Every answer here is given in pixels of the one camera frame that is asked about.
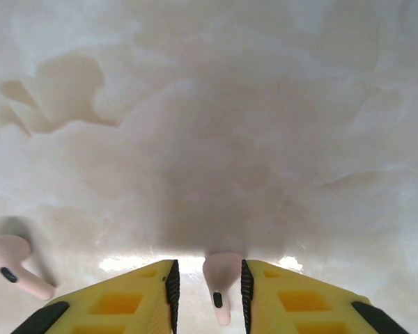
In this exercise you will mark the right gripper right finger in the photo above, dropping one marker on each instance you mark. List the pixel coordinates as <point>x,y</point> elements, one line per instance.
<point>299,299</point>

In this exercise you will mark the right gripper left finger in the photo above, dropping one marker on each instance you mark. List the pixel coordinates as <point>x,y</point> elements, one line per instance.
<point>125,299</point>

